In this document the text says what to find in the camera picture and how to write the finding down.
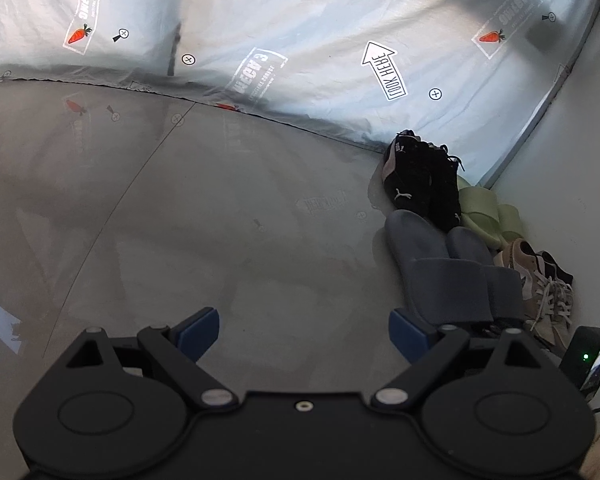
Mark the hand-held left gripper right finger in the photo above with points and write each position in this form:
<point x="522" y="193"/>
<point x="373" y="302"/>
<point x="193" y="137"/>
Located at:
<point x="406" y="334"/>

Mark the grey slide sandal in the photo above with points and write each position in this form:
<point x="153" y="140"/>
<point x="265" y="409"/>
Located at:
<point x="495" y="280"/>
<point x="420" y="255"/>

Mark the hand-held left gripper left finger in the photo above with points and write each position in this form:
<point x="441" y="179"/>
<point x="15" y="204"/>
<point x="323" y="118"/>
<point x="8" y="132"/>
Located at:
<point x="202" y="329"/>

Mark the green slide sandal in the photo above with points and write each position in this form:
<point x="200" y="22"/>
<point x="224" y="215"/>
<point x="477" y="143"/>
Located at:
<point x="477" y="205"/>
<point x="510" y="222"/>

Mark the beige and black sneaker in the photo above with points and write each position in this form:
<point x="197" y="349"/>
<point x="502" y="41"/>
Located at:
<point x="525" y="280"/>
<point x="557" y="267"/>

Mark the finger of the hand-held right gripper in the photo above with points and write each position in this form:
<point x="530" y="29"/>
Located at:
<point x="500" y="325"/>

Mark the printed white curtain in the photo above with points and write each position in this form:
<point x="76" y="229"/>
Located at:
<point x="305" y="25"/>

